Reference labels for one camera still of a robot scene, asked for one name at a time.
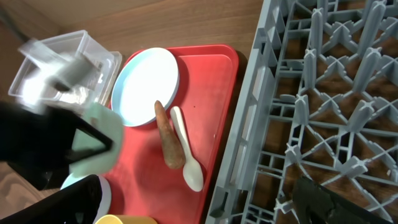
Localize clear plastic waste bin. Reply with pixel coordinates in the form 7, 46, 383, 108
8, 30, 123, 110

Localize mint green bowl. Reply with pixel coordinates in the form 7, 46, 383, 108
68, 102, 124, 177

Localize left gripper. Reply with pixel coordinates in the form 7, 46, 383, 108
1, 101, 113, 190

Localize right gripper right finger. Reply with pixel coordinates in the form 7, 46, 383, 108
292, 177, 390, 224

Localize brown carrot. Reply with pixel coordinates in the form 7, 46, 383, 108
154, 100, 185, 169

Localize light blue bowl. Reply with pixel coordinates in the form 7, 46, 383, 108
60, 174, 111, 223

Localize large pale blue plate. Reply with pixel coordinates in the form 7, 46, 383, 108
111, 47, 180, 127

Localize white plastic spoon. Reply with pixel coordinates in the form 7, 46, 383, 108
170, 106, 204, 192

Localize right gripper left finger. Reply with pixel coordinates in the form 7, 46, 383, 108
1, 175, 103, 224

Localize yellow plastic cup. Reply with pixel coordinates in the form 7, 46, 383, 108
95, 215, 157, 224

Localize grey dishwasher rack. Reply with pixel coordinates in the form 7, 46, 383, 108
205, 0, 397, 223

